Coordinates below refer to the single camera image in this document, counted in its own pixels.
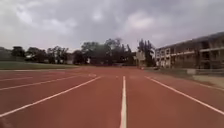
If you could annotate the pale paved strip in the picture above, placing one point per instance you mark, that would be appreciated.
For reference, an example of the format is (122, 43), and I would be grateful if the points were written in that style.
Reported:
(210, 80)

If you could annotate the long multi-storey building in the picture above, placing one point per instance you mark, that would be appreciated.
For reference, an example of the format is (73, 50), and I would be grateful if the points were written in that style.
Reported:
(190, 53)

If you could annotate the row of dark trees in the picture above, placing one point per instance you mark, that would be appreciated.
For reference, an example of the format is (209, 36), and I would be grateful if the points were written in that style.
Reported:
(100, 53)

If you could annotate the red running track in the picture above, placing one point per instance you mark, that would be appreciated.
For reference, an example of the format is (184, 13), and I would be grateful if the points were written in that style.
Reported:
(90, 106)

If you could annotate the green grass field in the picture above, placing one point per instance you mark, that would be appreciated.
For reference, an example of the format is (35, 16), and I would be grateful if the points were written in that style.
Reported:
(26, 65)

